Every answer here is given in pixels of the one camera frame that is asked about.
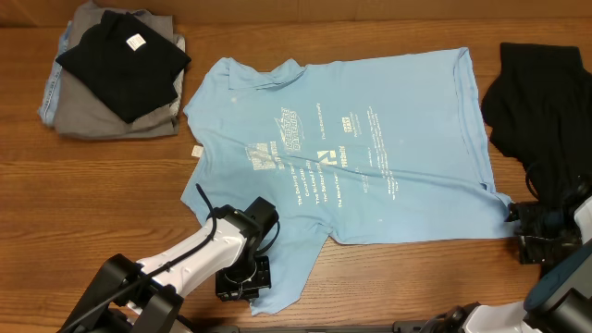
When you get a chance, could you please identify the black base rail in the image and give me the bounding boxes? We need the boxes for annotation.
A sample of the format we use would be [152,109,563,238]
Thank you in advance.
[192,320,438,333]

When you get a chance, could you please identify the folded black shirt with tag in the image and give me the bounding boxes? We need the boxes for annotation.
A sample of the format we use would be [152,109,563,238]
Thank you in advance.
[56,10,191,124]

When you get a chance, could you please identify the folded light blue jeans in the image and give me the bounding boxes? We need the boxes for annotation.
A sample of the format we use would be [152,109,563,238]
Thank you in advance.
[37,21,72,128]

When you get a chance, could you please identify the black garment on right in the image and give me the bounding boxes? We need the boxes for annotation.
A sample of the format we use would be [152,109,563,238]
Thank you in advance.
[481,43,591,206]

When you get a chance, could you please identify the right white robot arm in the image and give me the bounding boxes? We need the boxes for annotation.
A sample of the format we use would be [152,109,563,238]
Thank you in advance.
[416,175,591,333]

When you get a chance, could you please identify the light blue printed t-shirt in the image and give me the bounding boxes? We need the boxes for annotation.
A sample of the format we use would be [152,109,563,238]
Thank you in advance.
[181,47,512,315]

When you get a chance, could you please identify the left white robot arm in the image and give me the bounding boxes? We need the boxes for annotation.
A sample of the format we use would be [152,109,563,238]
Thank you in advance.
[61,198,279,333]

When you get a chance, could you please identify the folded grey garment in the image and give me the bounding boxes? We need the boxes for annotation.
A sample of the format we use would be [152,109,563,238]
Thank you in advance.
[53,1,186,140]

